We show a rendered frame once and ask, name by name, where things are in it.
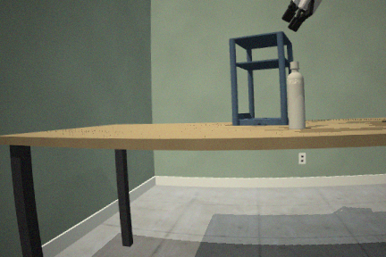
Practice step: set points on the cream bottle with grey cap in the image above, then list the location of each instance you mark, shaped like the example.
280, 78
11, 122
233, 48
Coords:
296, 98

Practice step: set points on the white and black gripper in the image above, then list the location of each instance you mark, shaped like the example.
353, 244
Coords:
310, 8

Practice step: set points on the blue shelving unit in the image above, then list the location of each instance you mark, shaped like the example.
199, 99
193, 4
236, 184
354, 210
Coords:
278, 39

